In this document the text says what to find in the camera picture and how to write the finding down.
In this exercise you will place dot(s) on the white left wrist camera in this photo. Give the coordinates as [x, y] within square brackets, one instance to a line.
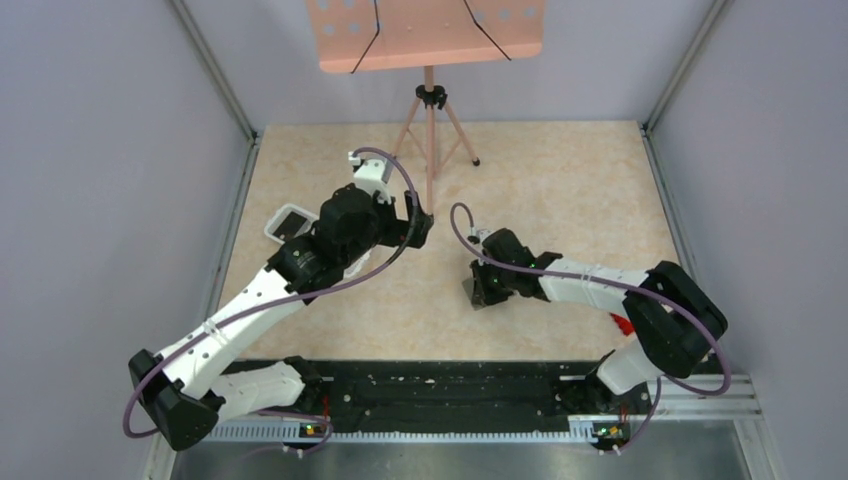
[372, 176]

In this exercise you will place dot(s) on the grey card holder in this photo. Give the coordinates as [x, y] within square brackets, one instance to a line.
[468, 286]

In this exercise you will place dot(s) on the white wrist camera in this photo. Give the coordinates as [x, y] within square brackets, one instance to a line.
[372, 176]
[477, 235]

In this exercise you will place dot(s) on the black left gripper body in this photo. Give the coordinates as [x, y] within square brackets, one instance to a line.
[414, 220]

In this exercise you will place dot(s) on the pink music stand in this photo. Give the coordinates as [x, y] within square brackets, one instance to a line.
[382, 35]

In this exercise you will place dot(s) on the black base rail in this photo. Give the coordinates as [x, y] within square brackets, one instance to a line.
[459, 397]

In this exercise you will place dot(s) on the black card in basket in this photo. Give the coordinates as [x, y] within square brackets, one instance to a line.
[289, 226]

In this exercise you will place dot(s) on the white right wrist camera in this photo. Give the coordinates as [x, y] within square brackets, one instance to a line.
[477, 235]

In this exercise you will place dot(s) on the red plastic basket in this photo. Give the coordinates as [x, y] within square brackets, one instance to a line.
[623, 324]

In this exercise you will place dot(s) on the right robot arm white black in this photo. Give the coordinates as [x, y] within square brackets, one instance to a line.
[674, 322]

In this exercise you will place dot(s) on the aluminium frame rail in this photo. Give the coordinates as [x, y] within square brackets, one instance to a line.
[668, 402]

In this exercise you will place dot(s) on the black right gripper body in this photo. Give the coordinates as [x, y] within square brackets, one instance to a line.
[481, 283]

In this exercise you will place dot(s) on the white plastic basket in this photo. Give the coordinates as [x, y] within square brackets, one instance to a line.
[298, 260]

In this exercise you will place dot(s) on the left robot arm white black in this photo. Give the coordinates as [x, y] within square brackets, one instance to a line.
[186, 389]

